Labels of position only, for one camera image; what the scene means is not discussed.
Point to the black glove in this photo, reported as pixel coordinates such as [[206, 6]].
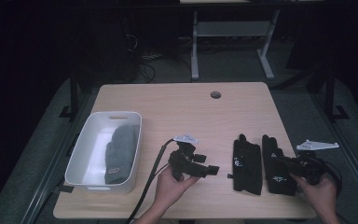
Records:
[[275, 177], [247, 165]]

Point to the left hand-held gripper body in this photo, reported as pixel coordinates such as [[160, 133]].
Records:
[[183, 163]]

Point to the white plastic bin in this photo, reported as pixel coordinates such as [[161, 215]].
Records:
[[87, 161]]

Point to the aluminium rail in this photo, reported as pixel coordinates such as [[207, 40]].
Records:
[[348, 155], [52, 168]]

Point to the person's right hand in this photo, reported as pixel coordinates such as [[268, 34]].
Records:
[[320, 194]]

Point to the grey mitten with label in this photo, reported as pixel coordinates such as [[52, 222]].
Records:
[[121, 155]]

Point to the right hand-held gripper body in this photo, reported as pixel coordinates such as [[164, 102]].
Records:
[[310, 166]]

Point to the white metal desk frame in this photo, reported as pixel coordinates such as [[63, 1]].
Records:
[[233, 29]]

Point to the black metal post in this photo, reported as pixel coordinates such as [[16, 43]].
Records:
[[73, 93], [330, 93]]

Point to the person's left hand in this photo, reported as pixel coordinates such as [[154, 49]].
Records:
[[171, 193]]

